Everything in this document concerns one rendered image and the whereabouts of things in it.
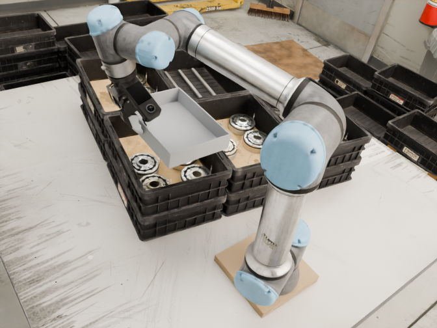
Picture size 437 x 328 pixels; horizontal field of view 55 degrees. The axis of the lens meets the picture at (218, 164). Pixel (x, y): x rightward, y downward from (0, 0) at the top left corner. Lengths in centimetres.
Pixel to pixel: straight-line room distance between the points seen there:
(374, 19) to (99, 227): 358
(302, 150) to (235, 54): 30
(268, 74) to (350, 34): 373
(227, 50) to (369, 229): 94
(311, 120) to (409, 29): 355
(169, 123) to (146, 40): 42
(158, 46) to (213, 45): 14
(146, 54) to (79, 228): 72
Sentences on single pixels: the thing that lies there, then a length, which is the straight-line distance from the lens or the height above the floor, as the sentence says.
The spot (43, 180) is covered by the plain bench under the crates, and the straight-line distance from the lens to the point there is 160.
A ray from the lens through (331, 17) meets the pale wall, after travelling 476.
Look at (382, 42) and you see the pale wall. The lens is 447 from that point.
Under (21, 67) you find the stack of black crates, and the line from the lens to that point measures 290.
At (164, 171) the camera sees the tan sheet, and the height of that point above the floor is 83.
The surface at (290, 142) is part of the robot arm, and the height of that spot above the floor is 135.
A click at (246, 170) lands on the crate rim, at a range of 133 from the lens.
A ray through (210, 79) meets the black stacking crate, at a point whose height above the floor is 83.
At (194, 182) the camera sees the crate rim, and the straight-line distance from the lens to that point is 125.
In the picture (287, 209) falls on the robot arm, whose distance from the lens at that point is 88.
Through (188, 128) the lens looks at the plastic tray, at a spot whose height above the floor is 105.
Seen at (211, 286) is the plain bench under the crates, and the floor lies 70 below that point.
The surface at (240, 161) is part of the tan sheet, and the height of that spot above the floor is 83.
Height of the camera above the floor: 179
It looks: 41 degrees down
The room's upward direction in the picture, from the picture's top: 11 degrees clockwise
